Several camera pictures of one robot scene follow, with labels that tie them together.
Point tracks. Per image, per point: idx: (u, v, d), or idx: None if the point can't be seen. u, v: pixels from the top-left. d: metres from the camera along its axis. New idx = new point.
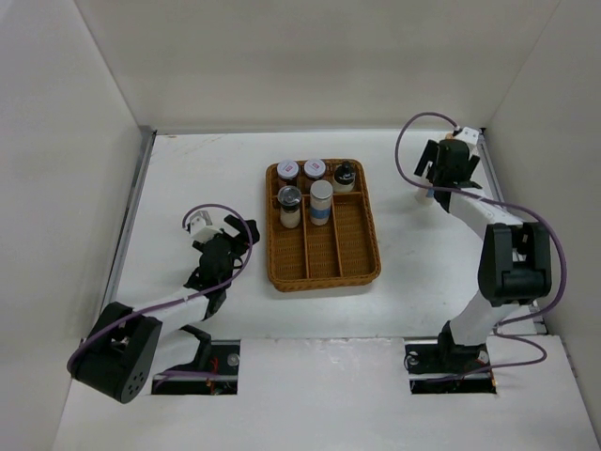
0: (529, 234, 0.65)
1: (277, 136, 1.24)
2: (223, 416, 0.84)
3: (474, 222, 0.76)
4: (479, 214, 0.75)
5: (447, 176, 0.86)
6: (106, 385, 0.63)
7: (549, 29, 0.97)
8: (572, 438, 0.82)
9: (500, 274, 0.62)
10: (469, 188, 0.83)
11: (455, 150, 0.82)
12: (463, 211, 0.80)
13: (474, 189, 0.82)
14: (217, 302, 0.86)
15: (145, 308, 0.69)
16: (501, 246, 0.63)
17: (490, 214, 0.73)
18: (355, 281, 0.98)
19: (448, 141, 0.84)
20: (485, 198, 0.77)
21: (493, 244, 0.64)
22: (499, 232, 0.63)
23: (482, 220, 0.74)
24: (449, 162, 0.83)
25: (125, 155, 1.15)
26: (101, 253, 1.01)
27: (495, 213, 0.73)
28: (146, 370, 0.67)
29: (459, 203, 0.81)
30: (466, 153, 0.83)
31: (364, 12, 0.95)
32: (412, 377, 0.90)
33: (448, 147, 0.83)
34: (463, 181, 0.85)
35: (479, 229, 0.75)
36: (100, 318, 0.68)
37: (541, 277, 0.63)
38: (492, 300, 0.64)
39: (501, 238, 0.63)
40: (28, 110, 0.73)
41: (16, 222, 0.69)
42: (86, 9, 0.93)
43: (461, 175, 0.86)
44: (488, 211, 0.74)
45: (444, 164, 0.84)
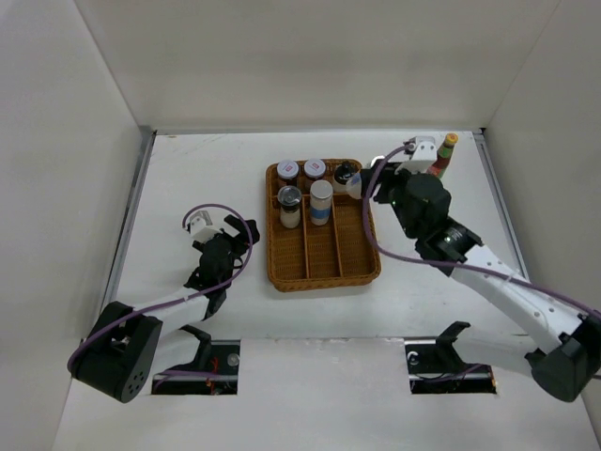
0: (581, 328, 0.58)
1: (277, 136, 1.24)
2: (223, 416, 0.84)
3: (510, 310, 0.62)
4: (518, 307, 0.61)
5: (431, 232, 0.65)
6: (106, 384, 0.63)
7: (548, 29, 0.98)
8: (571, 438, 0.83)
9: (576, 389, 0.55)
10: (472, 253, 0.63)
11: (437, 202, 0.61)
12: (481, 287, 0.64)
13: (485, 254, 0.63)
14: (217, 302, 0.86)
15: (146, 308, 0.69)
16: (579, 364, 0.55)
17: (537, 312, 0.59)
18: (355, 281, 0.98)
19: (420, 190, 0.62)
20: (512, 274, 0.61)
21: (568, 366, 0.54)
22: (572, 350, 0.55)
23: (528, 319, 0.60)
24: (431, 214, 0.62)
25: (125, 155, 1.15)
26: (102, 253, 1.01)
27: (543, 311, 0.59)
28: (146, 369, 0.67)
29: (470, 279, 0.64)
30: (447, 199, 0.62)
31: (365, 13, 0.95)
32: (412, 377, 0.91)
33: (429, 200, 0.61)
34: (453, 232, 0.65)
35: (507, 314, 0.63)
36: (100, 318, 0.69)
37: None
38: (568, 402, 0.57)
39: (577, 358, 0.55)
40: (29, 110, 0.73)
41: (17, 221, 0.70)
42: (87, 10, 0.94)
43: (447, 224, 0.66)
44: (531, 306, 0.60)
45: (425, 218, 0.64)
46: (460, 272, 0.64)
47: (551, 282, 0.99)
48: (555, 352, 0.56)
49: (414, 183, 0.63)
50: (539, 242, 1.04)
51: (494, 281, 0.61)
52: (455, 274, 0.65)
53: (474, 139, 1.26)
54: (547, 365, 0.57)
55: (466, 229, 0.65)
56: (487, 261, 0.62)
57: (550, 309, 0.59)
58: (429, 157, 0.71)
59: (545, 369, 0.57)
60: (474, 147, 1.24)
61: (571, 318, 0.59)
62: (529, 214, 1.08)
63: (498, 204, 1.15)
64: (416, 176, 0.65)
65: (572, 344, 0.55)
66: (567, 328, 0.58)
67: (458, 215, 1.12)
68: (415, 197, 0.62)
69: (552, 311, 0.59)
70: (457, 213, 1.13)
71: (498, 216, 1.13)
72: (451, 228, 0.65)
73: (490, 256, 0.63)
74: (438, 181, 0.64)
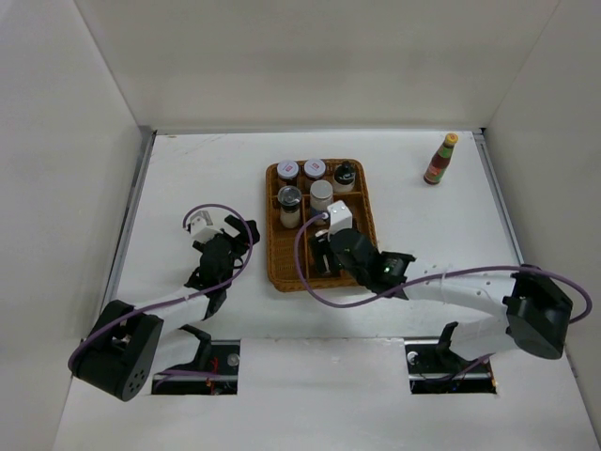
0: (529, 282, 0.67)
1: (276, 136, 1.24)
2: (223, 416, 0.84)
3: (463, 299, 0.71)
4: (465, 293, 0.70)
5: (373, 272, 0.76)
6: (107, 383, 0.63)
7: (549, 29, 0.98)
8: (571, 438, 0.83)
9: (558, 346, 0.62)
10: (411, 269, 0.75)
11: (358, 245, 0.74)
12: (430, 293, 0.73)
13: (417, 265, 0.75)
14: (217, 302, 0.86)
15: (146, 307, 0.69)
16: (535, 318, 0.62)
17: (480, 290, 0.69)
18: (355, 281, 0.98)
19: (338, 241, 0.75)
20: (443, 272, 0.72)
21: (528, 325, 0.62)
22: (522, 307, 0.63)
23: (476, 300, 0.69)
24: (362, 258, 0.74)
25: (125, 155, 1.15)
26: (102, 252, 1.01)
27: (482, 286, 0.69)
28: (146, 368, 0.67)
29: (420, 289, 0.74)
30: (363, 239, 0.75)
31: (365, 13, 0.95)
32: (412, 377, 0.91)
33: (349, 249, 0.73)
34: (391, 262, 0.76)
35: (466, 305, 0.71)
36: (101, 316, 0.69)
37: (565, 303, 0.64)
38: (560, 357, 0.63)
39: (528, 314, 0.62)
40: (28, 112, 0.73)
41: (17, 220, 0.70)
42: (87, 11, 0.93)
43: (382, 256, 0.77)
44: (470, 287, 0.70)
45: (363, 262, 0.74)
46: (411, 290, 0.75)
47: None
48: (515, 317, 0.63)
49: (332, 242, 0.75)
50: (539, 242, 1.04)
51: (434, 283, 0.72)
52: (409, 294, 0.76)
53: (475, 139, 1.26)
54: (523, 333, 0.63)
55: (398, 255, 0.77)
56: (423, 271, 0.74)
57: (486, 283, 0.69)
58: (346, 215, 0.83)
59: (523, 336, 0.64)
60: (474, 147, 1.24)
61: (507, 281, 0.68)
62: (529, 214, 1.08)
63: (498, 204, 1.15)
64: (335, 235, 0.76)
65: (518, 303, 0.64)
66: (507, 291, 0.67)
67: (458, 215, 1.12)
68: (341, 251, 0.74)
69: (489, 283, 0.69)
70: (457, 213, 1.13)
71: (498, 216, 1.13)
72: (389, 260, 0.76)
73: (423, 264, 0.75)
74: (349, 229, 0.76)
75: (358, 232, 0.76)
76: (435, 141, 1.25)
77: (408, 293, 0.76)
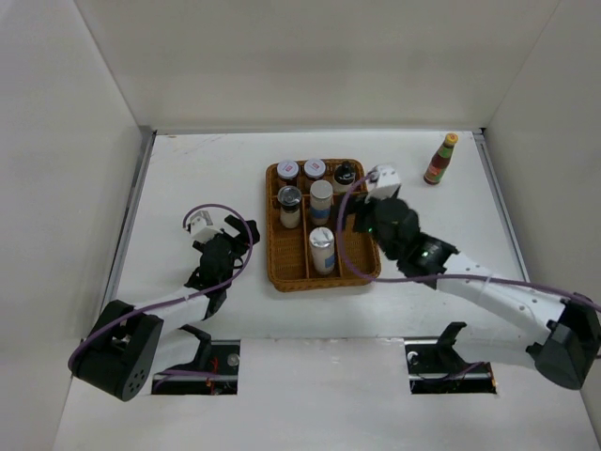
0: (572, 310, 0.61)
1: (276, 136, 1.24)
2: (223, 416, 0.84)
3: (497, 308, 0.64)
4: (505, 306, 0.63)
5: (408, 252, 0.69)
6: (107, 382, 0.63)
7: (549, 29, 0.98)
8: (571, 439, 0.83)
9: (578, 379, 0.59)
10: (453, 260, 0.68)
11: (405, 219, 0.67)
12: (464, 292, 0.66)
13: (460, 258, 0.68)
14: (217, 302, 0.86)
15: (146, 306, 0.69)
16: (574, 350, 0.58)
17: (521, 305, 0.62)
18: (355, 281, 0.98)
19: (383, 212, 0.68)
20: (488, 274, 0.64)
21: (565, 356, 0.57)
22: (565, 336, 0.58)
23: (514, 315, 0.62)
24: (405, 235, 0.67)
25: (125, 155, 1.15)
26: (102, 252, 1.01)
27: (527, 303, 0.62)
28: (146, 368, 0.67)
29: (454, 287, 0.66)
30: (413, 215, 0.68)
31: (365, 13, 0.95)
32: (412, 377, 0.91)
33: (397, 223, 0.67)
34: (429, 245, 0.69)
35: (497, 313, 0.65)
36: (101, 316, 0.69)
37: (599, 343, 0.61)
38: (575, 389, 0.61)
39: (570, 343, 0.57)
40: (29, 112, 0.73)
41: (17, 220, 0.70)
42: (87, 11, 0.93)
43: (421, 240, 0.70)
44: (513, 298, 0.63)
45: (402, 239, 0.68)
46: (444, 284, 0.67)
47: (551, 282, 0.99)
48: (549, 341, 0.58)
49: (380, 210, 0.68)
50: (539, 242, 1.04)
51: (472, 284, 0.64)
52: (439, 286, 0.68)
53: (474, 140, 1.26)
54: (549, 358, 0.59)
55: (439, 241, 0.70)
56: (466, 269, 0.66)
57: (532, 301, 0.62)
58: (393, 181, 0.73)
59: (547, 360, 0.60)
60: (474, 147, 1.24)
61: (554, 302, 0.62)
62: (529, 214, 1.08)
63: (498, 204, 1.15)
64: (383, 201, 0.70)
65: (562, 330, 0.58)
66: (554, 316, 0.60)
67: (458, 215, 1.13)
68: (386, 222, 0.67)
69: (537, 302, 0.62)
70: (457, 213, 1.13)
71: (498, 216, 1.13)
72: (426, 243, 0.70)
73: (468, 262, 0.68)
74: (399, 203, 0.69)
75: (408, 207, 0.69)
76: (435, 141, 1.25)
77: (439, 285, 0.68)
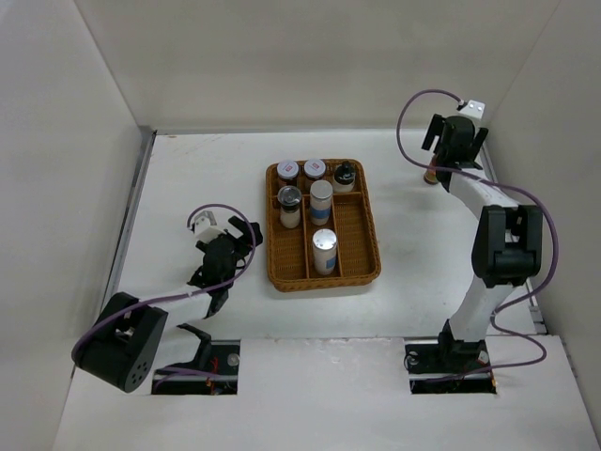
0: (523, 216, 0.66)
1: (276, 135, 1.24)
2: (222, 416, 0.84)
3: (472, 202, 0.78)
4: (476, 195, 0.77)
5: (451, 155, 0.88)
6: (110, 374, 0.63)
7: (549, 29, 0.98)
8: (571, 438, 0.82)
9: (490, 256, 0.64)
10: (470, 168, 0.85)
11: (460, 130, 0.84)
12: (464, 190, 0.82)
13: (475, 171, 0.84)
14: (219, 301, 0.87)
15: (151, 300, 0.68)
16: (496, 229, 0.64)
17: (485, 195, 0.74)
18: (355, 281, 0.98)
19: (454, 119, 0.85)
20: (484, 179, 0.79)
21: (486, 225, 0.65)
22: (496, 213, 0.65)
23: (479, 200, 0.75)
24: (455, 138, 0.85)
25: (125, 155, 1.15)
26: (102, 251, 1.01)
27: (492, 195, 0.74)
28: (148, 361, 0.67)
29: (458, 183, 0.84)
30: (470, 132, 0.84)
31: (364, 13, 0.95)
32: (412, 377, 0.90)
33: (453, 125, 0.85)
34: (464, 163, 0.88)
35: (473, 209, 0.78)
36: (107, 306, 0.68)
37: (531, 257, 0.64)
38: (485, 277, 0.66)
39: (495, 222, 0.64)
40: (28, 112, 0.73)
41: (18, 220, 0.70)
42: (86, 10, 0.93)
43: (464, 155, 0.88)
44: (485, 191, 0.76)
45: (448, 143, 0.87)
46: (457, 179, 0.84)
47: (552, 282, 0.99)
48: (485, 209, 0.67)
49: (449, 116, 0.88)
50: None
51: (469, 180, 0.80)
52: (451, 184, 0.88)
53: None
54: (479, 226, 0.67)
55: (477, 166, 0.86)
56: (474, 174, 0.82)
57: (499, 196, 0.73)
58: (475, 114, 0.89)
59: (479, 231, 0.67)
60: None
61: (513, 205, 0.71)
62: None
63: None
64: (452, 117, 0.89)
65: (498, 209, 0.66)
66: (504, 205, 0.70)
67: (458, 215, 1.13)
68: (446, 124, 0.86)
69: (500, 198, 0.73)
70: (457, 213, 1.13)
71: None
72: (463, 162, 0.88)
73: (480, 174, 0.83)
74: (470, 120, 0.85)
75: (473, 128, 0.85)
76: None
77: (451, 184, 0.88)
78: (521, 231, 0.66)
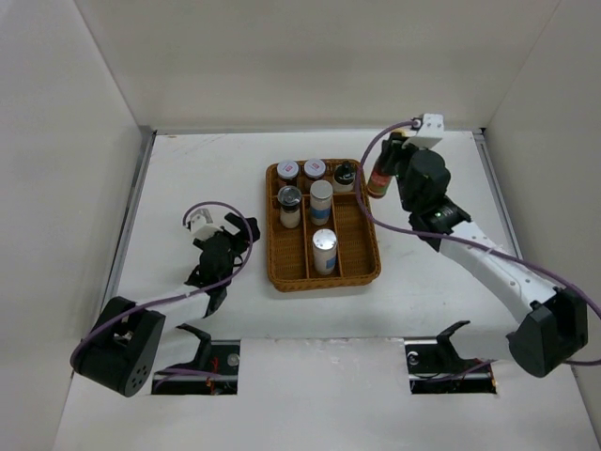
0: (562, 302, 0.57)
1: (276, 136, 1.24)
2: (223, 416, 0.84)
3: (489, 280, 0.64)
4: (497, 278, 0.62)
5: (425, 207, 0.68)
6: (110, 381, 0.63)
7: (549, 28, 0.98)
8: (571, 438, 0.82)
9: (547, 365, 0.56)
10: (462, 226, 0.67)
11: (437, 178, 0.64)
12: (463, 259, 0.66)
13: (470, 227, 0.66)
14: (217, 299, 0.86)
15: (148, 303, 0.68)
16: (548, 336, 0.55)
17: (513, 282, 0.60)
18: (355, 281, 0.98)
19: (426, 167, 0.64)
20: (493, 247, 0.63)
21: (539, 337, 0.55)
22: (544, 320, 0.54)
23: (503, 287, 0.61)
24: (432, 191, 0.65)
25: (125, 155, 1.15)
26: (102, 252, 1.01)
27: (518, 280, 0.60)
28: (148, 364, 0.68)
29: (455, 251, 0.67)
30: (447, 177, 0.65)
31: (364, 13, 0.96)
32: (412, 377, 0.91)
33: (428, 177, 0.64)
34: (445, 209, 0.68)
35: (488, 285, 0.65)
36: (104, 311, 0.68)
37: (584, 343, 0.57)
38: (540, 378, 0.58)
39: (547, 327, 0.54)
40: (28, 113, 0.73)
41: (18, 221, 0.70)
42: (86, 11, 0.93)
43: (439, 199, 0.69)
44: (507, 275, 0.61)
45: (424, 195, 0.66)
46: (448, 245, 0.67)
47: None
48: (528, 318, 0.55)
49: (413, 158, 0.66)
50: (539, 242, 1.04)
51: (473, 252, 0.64)
52: (441, 247, 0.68)
53: (474, 139, 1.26)
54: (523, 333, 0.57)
55: (455, 207, 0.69)
56: (472, 237, 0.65)
57: (526, 279, 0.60)
58: (435, 135, 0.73)
59: (523, 335, 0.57)
60: (475, 147, 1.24)
61: (547, 289, 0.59)
62: (529, 213, 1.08)
63: (497, 204, 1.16)
64: (421, 152, 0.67)
65: (543, 310, 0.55)
66: (540, 297, 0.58)
67: None
68: (417, 173, 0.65)
69: (529, 282, 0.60)
70: None
71: (498, 216, 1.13)
72: (442, 206, 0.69)
73: (476, 230, 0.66)
74: (436, 156, 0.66)
75: (445, 168, 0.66)
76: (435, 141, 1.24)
77: (439, 245, 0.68)
78: (562, 316, 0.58)
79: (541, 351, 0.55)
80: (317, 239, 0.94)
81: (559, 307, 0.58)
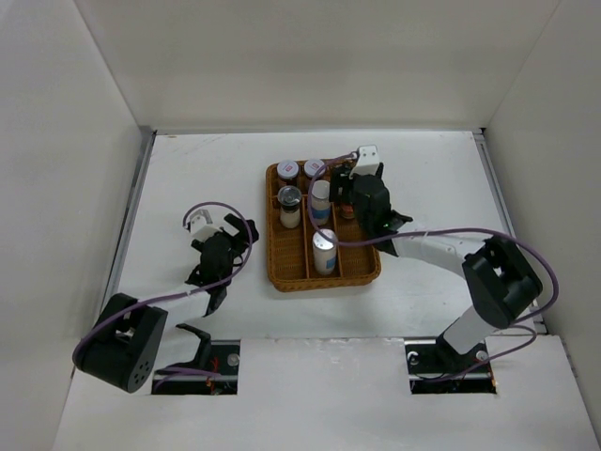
0: (496, 248, 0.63)
1: (276, 136, 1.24)
2: (223, 416, 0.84)
3: (439, 259, 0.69)
4: (438, 250, 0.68)
5: (377, 223, 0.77)
6: (114, 376, 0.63)
7: (549, 28, 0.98)
8: (571, 439, 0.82)
9: (504, 308, 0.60)
10: (403, 226, 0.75)
11: (377, 196, 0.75)
12: (415, 250, 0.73)
13: (410, 226, 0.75)
14: (218, 298, 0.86)
15: (150, 299, 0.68)
16: (486, 279, 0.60)
17: (450, 247, 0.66)
18: (355, 281, 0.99)
19: (368, 187, 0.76)
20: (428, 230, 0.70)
21: (479, 283, 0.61)
22: (477, 266, 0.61)
23: (446, 256, 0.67)
24: (377, 207, 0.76)
25: (125, 155, 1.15)
26: (102, 251, 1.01)
27: (454, 243, 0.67)
28: (150, 360, 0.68)
29: (407, 245, 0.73)
30: (386, 194, 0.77)
31: (364, 14, 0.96)
32: (412, 377, 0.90)
33: (370, 194, 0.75)
34: (392, 221, 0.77)
35: (442, 264, 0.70)
36: (106, 309, 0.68)
37: (531, 279, 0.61)
38: (508, 325, 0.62)
39: (481, 272, 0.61)
40: (27, 114, 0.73)
41: (17, 220, 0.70)
42: (86, 11, 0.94)
43: (387, 214, 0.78)
44: (442, 242, 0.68)
45: (371, 212, 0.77)
46: (399, 243, 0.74)
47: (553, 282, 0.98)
48: (465, 272, 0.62)
49: (355, 182, 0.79)
50: (539, 242, 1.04)
51: (415, 239, 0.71)
52: (398, 248, 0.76)
53: (475, 139, 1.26)
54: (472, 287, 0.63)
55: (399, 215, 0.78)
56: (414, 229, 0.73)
57: (459, 241, 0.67)
58: (370, 163, 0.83)
59: (474, 290, 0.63)
60: (475, 147, 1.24)
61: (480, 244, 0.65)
62: (528, 213, 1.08)
63: (497, 204, 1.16)
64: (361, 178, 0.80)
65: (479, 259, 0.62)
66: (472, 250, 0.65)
67: (457, 215, 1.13)
68: (361, 194, 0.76)
69: (462, 243, 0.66)
70: (457, 214, 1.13)
71: (498, 216, 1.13)
72: (390, 217, 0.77)
73: (418, 225, 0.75)
74: (375, 178, 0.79)
75: (384, 186, 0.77)
76: (435, 141, 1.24)
77: (394, 250, 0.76)
78: (502, 262, 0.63)
79: (488, 296, 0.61)
80: (316, 238, 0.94)
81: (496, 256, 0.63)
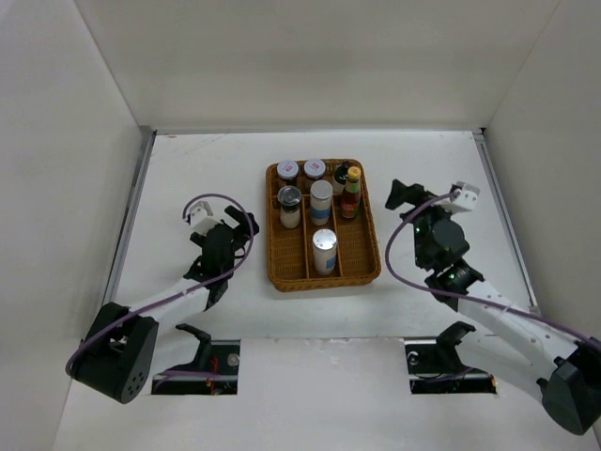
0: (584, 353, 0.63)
1: (276, 136, 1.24)
2: (223, 416, 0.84)
3: (513, 340, 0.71)
4: (517, 334, 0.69)
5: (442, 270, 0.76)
6: (106, 388, 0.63)
7: (549, 28, 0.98)
8: (570, 439, 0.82)
9: (583, 418, 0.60)
10: (477, 287, 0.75)
11: (456, 251, 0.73)
12: (484, 318, 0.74)
13: (487, 289, 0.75)
14: (218, 291, 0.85)
15: (141, 309, 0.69)
16: (575, 389, 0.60)
17: (534, 338, 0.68)
18: (355, 281, 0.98)
19: (448, 240, 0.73)
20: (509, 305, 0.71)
21: (567, 391, 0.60)
22: (568, 374, 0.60)
23: (524, 344, 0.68)
24: (451, 260, 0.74)
25: (125, 155, 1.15)
26: (102, 252, 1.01)
27: (539, 336, 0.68)
28: (145, 370, 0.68)
29: (474, 310, 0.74)
30: (465, 247, 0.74)
31: (364, 14, 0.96)
32: (412, 377, 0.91)
33: (448, 248, 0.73)
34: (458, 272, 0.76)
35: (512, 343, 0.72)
36: (99, 318, 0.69)
37: None
38: (579, 434, 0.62)
39: (573, 381, 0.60)
40: (27, 113, 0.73)
41: (17, 221, 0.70)
42: (86, 11, 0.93)
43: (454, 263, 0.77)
44: (528, 333, 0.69)
45: (442, 262, 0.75)
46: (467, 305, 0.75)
47: (552, 282, 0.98)
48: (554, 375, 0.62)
49: (433, 228, 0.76)
50: (539, 242, 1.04)
51: (493, 311, 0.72)
52: (460, 305, 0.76)
53: (474, 139, 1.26)
54: (555, 390, 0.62)
55: (468, 267, 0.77)
56: (488, 294, 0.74)
57: (546, 335, 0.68)
58: (468, 206, 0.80)
59: (554, 393, 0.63)
60: (475, 147, 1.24)
61: (566, 344, 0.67)
62: (528, 213, 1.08)
63: (497, 205, 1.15)
64: (440, 224, 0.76)
65: (567, 367, 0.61)
66: (562, 351, 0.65)
67: (457, 216, 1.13)
68: (439, 243, 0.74)
69: (548, 337, 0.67)
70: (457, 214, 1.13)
71: (498, 216, 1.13)
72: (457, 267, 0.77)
73: (490, 289, 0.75)
74: (455, 229, 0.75)
75: (463, 239, 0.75)
76: (435, 141, 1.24)
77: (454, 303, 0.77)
78: (590, 369, 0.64)
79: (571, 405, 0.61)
80: (317, 238, 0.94)
81: (582, 361, 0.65)
